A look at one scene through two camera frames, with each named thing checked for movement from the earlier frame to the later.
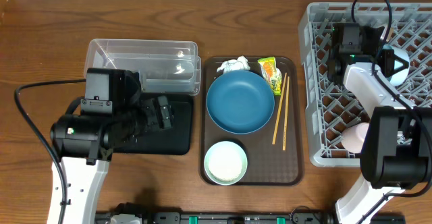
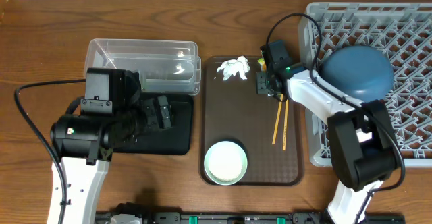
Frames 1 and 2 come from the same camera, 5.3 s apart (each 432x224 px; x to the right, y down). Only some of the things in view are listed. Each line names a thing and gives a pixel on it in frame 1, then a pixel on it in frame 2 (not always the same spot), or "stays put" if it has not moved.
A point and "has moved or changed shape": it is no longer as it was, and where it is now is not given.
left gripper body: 152,118 stays put
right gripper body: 385,55 -> 264,85
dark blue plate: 240,102 has moved or changed shape
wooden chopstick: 279,108 stays put
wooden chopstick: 286,115 stays put
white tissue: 241,63 stays put
